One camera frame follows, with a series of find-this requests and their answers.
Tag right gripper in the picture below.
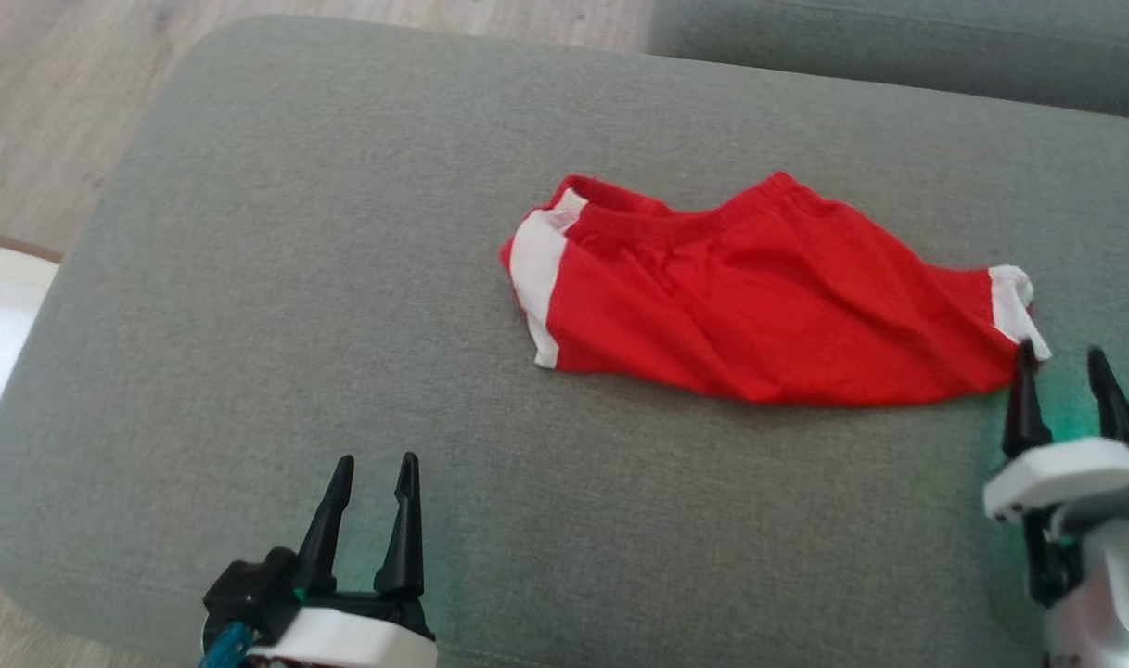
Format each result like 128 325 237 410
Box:
982 338 1129 605

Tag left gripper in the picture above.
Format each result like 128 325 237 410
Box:
248 451 439 668

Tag red shorts white side panels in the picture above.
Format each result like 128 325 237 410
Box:
499 170 1053 408

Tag large grey sofa chaise cushion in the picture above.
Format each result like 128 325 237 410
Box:
0 14 1129 668

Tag grey sofa seat cushion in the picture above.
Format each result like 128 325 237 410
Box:
648 0 1129 120

